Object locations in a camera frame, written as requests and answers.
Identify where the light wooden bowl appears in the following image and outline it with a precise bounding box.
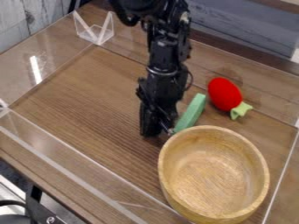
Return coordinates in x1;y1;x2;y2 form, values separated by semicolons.
158;125;270;224

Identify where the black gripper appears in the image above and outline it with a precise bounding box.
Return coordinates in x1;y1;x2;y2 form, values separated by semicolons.
137;66;190;137

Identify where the black metal table leg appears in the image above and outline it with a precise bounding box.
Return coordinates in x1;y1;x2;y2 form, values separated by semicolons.
26;185;67;224

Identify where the green foam block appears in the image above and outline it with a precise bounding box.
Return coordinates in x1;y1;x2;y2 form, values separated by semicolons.
174;94;207;133

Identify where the clear acrylic tray wall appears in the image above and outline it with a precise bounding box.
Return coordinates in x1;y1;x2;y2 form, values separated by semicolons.
0;100;189;224

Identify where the clear acrylic corner bracket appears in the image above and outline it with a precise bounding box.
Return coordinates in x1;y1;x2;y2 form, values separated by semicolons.
73;11;115;46

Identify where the red plush strawberry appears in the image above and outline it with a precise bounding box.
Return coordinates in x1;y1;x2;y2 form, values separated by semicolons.
209;77;254;120

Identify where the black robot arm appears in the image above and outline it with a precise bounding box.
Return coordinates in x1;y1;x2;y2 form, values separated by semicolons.
109;0;193;137

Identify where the black cable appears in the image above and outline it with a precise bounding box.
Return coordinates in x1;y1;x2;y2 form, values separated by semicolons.
0;199;31;213

